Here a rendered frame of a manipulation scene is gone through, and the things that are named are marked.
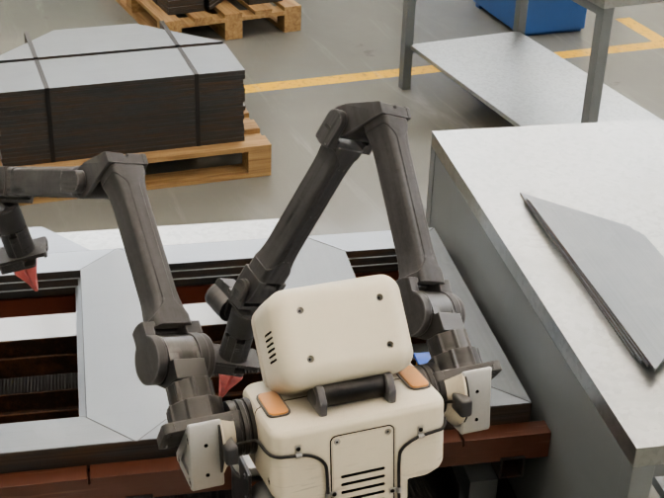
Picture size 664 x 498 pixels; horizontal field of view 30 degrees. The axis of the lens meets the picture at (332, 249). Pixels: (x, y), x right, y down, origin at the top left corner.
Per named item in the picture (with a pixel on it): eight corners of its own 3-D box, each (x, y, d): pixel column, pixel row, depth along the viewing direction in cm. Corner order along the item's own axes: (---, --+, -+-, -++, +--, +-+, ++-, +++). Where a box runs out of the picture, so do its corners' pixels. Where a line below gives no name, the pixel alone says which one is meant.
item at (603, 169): (431, 145, 318) (432, 130, 316) (649, 132, 329) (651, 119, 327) (632, 467, 207) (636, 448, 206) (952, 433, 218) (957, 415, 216)
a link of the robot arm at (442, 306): (447, 338, 197) (468, 339, 201) (428, 281, 201) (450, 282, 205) (407, 360, 203) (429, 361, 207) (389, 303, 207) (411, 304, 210)
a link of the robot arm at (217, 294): (247, 285, 231) (282, 287, 237) (215, 252, 239) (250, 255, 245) (223, 337, 235) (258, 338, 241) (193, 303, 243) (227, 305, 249)
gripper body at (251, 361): (204, 350, 244) (212, 318, 241) (253, 356, 247) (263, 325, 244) (207, 369, 239) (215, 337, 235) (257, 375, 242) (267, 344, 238)
